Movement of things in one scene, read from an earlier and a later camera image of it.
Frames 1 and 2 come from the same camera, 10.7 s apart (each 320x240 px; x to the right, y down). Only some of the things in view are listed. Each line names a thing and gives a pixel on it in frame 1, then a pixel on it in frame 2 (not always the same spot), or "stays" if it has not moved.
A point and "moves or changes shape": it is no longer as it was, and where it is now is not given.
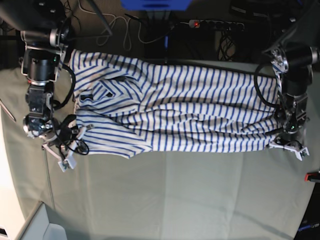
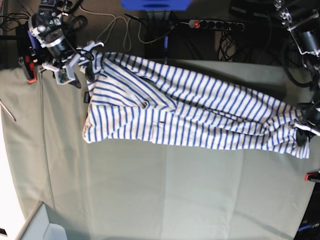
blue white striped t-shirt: (129, 108) moves or changes shape
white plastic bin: (39, 228) stays
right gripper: (295, 146) → (310, 119)
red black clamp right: (314, 177) stays
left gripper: (70, 136) → (64, 74)
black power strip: (200, 23) stays
